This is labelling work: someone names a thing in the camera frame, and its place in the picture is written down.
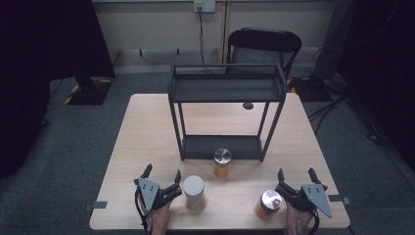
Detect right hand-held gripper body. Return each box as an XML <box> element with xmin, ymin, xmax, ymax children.
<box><xmin>274</xmin><ymin>182</ymin><xmax>334</xmax><ymax>219</ymax></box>

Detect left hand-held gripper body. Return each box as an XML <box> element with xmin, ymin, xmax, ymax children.
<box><xmin>133</xmin><ymin>176</ymin><xmax>183</xmax><ymax>212</ymax></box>

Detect white-lid glass jar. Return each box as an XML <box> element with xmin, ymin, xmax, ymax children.
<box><xmin>182</xmin><ymin>174</ymin><xmax>208</xmax><ymax>213</ymax></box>

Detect small silver-lid orange jar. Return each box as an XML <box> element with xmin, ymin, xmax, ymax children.
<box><xmin>212</xmin><ymin>148</ymin><xmax>233</xmax><ymax>179</ymax></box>

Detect black metal shelf rack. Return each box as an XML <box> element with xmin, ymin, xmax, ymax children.
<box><xmin>167</xmin><ymin>63</ymin><xmax>288</xmax><ymax>163</ymax></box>

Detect person's left hand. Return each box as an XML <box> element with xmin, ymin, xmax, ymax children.
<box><xmin>150</xmin><ymin>202</ymin><xmax>171</xmax><ymax>235</ymax></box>

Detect person's right hand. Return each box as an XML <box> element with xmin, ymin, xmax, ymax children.
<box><xmin>285</xmin><ymin>202</ymin><xmax>314</xmax><ymax>235</ymax></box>

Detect wide silver-lid orange jar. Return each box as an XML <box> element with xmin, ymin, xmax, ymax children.
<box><xmin>254</xmin><ymin>189</ymin><xmax>284</xmax><ymax>220</ymax></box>

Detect black striped stand base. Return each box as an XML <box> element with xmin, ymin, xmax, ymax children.
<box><xmin>63</xmin><ymin>76</ymin><xmax>114</xmax><ymax>106</ymax></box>

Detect dark curtain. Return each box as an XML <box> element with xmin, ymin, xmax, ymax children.
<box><xmin>337</xmin><ymin>0</ymin><xmax>415</xmax><ymax>170</ymax></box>
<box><xmin>0</xmin><ymin>0</ymin><xmax>116</xmax><ymax>179</ymax></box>

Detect black folding chair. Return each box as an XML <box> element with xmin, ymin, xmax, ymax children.
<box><xmin>226</xmin><ymin>27</ymin><xmax>302</xmax><ymax>81</ymax></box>

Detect grey upright panel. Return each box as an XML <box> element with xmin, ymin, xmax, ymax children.
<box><xmin>312</xmin><ymin>0</ymin><xmax>348</xmax><ymax>81</ymax></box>

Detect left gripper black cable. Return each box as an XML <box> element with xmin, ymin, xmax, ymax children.
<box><xmin>134</xmin><ymin>190</ymin><xmax>153</xmax><ymax>235</ymax></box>

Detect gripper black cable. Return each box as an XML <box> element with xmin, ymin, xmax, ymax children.
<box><xmin>134</xmin><ymin>190</ymin><xmax>153</xmax><ymax>235</ymax></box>
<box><xmin>306</xmin><ymin>210</ymin><xmax>321</xmax><ymax>235</ymax></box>

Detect dark table edge bracket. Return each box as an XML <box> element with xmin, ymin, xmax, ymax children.
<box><xmin>327</xmin><ymin>194</ymin><xmax>352</xmax><ymax>206</ymax></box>
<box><xmin>82</xmin><ymin>201</ymin><xmax>109</xmax><ymax>212</ymax></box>

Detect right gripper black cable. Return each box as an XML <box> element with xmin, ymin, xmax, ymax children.
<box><xmin>306</xmin><ymin>210</ymin><xmax>321</xmax><ymax>235</ymax></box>

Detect black floor cables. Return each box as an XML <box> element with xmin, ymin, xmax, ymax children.
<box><xmin>306</xmin><ymin>72</ymin><xmax>390</xmax><ymax>143</ymax></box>

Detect black socket cable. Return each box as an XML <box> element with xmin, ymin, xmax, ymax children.
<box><xmin>197</xmin><ymin>6</ymin><xmax>217</xmax><ymax>75</ymax></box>

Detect white wall socket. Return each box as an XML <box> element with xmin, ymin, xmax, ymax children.
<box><xmin>193</xmin><ymin>0</ymin><xmax>217</xmax><ymax>14</ymax></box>

